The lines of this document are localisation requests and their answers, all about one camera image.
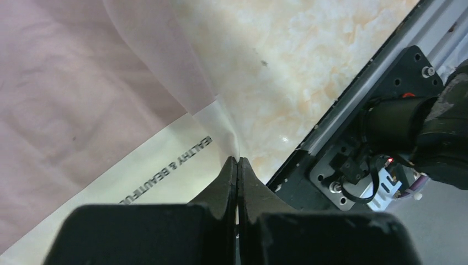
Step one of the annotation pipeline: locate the pink underwear cream waistband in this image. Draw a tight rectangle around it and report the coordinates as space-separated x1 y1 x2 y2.
1 1 239 264

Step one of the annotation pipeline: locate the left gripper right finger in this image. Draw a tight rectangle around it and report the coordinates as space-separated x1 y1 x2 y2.
237 157 296 264

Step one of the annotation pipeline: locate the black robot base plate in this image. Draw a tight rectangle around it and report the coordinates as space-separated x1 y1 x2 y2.
267 1 467 211

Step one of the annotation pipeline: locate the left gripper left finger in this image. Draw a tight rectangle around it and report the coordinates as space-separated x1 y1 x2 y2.
190 157 237 264

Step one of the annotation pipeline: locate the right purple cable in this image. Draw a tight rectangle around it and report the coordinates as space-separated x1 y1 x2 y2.
396 174 428 201

